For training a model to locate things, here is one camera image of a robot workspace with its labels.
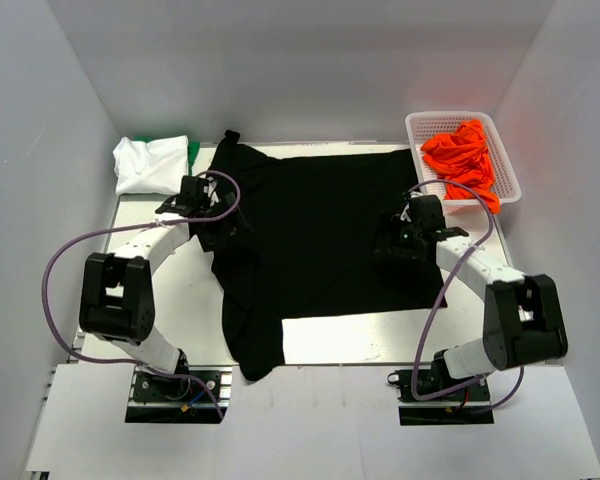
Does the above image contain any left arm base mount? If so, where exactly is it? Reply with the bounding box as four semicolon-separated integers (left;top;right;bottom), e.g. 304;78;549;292
125;366;232;425

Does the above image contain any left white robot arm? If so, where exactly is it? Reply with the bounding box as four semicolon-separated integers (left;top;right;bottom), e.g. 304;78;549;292
79;170;251;399

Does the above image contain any green folded t-shirt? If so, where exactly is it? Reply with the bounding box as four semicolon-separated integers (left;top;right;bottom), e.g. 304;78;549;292
133;136;201;174

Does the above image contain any orange crumpled t-shirt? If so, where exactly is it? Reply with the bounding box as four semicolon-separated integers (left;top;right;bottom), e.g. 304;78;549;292
421;119;501;214

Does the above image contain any white plastic mesh basket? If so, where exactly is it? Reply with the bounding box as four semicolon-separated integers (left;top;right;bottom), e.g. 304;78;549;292
405;111;521;206

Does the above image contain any black t-shirt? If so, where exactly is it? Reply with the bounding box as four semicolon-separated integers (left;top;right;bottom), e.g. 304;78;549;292
211;131;442;382

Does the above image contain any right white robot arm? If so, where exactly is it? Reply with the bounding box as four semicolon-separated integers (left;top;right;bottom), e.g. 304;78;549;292
374;195;568;401

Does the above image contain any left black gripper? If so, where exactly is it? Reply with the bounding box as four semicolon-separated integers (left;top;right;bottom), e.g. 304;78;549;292
197;192;253;252

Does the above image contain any white folded t-shirt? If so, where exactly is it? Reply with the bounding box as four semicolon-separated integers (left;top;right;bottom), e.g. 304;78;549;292
113;135;189;196

